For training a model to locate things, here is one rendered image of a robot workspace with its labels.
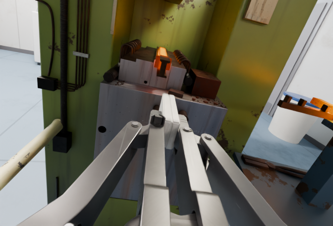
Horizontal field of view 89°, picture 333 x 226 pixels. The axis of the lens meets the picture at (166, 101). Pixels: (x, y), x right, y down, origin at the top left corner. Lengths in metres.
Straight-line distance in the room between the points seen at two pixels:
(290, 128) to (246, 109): 2.30
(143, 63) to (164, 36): 0.49
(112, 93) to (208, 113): 0.29
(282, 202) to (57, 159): 0.91
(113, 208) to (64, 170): 0.35
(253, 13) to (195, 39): 0.39
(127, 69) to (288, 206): 0.60
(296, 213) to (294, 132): 2.53
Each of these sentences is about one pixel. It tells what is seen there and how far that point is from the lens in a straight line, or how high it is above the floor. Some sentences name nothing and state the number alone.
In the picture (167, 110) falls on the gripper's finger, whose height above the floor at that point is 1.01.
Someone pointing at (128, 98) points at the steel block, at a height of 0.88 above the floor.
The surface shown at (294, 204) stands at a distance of 0.67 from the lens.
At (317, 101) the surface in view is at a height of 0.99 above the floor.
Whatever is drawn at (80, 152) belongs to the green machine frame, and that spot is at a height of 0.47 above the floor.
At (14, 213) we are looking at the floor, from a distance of 1.38.
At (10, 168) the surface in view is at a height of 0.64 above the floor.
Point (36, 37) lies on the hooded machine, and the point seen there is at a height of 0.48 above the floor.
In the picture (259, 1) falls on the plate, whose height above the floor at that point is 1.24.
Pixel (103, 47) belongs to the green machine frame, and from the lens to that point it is 0.69.
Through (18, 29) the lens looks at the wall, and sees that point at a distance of 4.67.
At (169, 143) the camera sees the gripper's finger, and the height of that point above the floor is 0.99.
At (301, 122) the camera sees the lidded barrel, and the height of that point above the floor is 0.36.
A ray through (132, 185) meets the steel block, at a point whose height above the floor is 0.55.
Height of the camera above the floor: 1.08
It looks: 22 degrees down
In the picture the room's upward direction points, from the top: 14 degrees clockwise
